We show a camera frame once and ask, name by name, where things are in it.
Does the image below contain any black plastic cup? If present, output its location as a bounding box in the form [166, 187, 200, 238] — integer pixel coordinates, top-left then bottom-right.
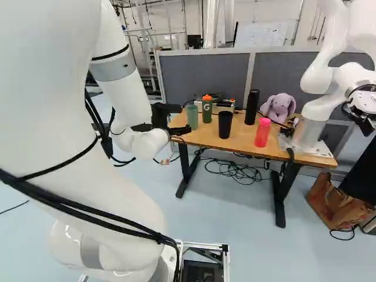
[218, 110, 233, 139]

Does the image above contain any tall black bottle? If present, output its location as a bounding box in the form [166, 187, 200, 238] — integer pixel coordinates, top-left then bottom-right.
[244, 89, 261, 126]

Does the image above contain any green plastic cup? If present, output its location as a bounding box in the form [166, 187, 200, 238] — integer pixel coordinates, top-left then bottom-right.
[186, 105, 199, 130]

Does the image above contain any white robot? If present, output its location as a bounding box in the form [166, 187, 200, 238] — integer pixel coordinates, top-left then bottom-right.
[277, 0, 376, 156]

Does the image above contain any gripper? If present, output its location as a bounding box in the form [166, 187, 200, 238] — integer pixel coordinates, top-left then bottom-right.
[150, 102, 192, 136]

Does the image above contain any green bottle with orange cap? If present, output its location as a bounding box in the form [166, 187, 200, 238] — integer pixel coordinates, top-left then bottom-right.
[201, 93, 213, 124]

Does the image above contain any black floor cable tangle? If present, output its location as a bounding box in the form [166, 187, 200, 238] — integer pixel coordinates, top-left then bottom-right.
[192, 148, 294, 186]

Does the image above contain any purple plush bunny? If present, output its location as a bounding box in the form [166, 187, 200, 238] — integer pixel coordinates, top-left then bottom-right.
[260, 93, 297, 123]

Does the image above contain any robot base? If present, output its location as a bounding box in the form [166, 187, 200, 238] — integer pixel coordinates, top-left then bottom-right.
[79, 240, 230, 282]

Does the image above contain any silver box with red button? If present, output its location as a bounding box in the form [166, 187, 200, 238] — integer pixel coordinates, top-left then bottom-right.
[192, 96, 236, 117]

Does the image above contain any brown paper bag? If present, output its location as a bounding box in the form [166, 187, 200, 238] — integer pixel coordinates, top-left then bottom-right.
[306, 172, 376, 231]

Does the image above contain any pink water bottle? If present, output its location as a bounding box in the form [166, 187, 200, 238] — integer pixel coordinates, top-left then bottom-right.
[254, 117, 271, 147]

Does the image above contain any wooden table with black legs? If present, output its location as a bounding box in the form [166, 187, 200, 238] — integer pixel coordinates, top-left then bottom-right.
[169, 108, 338, 229]

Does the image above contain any grey office partition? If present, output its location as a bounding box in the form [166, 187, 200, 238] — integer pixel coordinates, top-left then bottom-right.
[154, 48, 376, 179]

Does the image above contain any black cabinet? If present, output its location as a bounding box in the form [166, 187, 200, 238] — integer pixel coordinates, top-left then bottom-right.
[337, 140, 376, 206]

